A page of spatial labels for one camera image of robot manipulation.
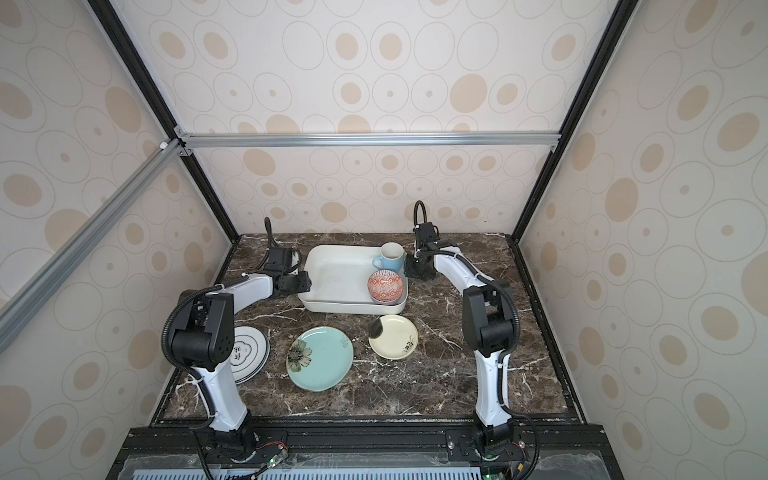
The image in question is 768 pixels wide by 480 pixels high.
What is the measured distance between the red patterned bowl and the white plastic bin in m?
0.01

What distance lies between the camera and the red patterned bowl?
3.25ft

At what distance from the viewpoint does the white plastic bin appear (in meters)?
0.98
